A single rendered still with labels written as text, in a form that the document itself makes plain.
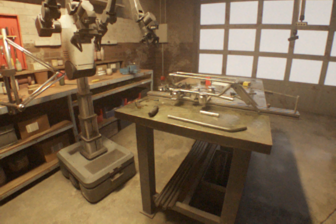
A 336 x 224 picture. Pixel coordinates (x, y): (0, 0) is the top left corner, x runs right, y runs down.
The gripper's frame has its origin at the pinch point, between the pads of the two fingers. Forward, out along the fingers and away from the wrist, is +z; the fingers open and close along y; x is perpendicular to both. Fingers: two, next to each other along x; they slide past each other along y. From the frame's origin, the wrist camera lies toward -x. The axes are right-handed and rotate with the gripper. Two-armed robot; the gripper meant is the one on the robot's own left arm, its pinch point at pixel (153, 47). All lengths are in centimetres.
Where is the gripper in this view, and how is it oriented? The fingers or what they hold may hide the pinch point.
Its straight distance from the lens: 116.8
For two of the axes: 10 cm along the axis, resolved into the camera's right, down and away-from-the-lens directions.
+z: 4.0, 9.1, -0.3
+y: 5.9, -2.4, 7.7
